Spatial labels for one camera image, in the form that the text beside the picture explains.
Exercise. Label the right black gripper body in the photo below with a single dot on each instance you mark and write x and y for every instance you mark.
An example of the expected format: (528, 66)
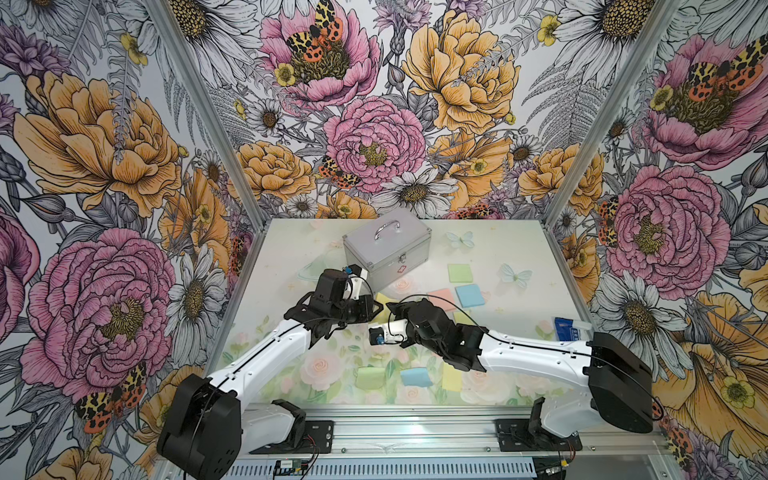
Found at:
(415, 336)

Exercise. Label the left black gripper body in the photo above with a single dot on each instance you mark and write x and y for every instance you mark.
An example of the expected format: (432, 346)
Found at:
(349, 311)

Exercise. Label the torn yellow memo page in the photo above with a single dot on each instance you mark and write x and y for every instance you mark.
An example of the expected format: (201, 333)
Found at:
(452, 379)

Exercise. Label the blue memo pad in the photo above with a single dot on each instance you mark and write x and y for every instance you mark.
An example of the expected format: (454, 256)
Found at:
(470, 295)

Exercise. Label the torn blue memo page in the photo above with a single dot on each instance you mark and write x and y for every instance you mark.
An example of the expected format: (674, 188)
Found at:
(416, 377)

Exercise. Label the green memo pad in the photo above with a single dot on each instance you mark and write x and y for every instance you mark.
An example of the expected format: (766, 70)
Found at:
(460, 273)

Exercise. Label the torn green memo page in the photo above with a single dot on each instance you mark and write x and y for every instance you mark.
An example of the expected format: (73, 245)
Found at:
(370, 378)

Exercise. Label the pink and yellow memo pad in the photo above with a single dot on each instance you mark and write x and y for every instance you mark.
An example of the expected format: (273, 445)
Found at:
(443, 299)

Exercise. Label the pale yellow memo pad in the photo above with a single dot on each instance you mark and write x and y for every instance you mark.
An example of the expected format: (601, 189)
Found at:
(384, 314)

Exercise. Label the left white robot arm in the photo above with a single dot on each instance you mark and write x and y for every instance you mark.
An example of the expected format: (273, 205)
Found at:
(212, 420)

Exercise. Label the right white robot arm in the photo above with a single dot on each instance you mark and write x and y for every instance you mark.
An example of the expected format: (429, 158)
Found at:
(609, 383)

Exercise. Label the clear glass bowl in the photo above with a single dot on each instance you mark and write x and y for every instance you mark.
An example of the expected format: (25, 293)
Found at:
(332, 259)

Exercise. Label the silver metal first-aid case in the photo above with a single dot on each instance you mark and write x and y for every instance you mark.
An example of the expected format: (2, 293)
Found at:
(388, 247)

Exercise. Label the green circuit board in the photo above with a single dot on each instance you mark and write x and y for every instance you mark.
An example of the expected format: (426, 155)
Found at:
(291, 468)

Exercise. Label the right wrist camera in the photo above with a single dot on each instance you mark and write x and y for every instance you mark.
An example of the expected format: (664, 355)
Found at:
(390, 333)

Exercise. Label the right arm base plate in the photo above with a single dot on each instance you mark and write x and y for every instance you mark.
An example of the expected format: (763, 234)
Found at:
(528, 435)

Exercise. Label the aluminium front rail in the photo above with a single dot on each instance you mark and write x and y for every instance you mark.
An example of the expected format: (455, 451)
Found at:
(389, 431)

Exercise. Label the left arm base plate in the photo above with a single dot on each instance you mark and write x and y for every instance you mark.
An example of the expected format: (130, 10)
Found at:
(281, 427)

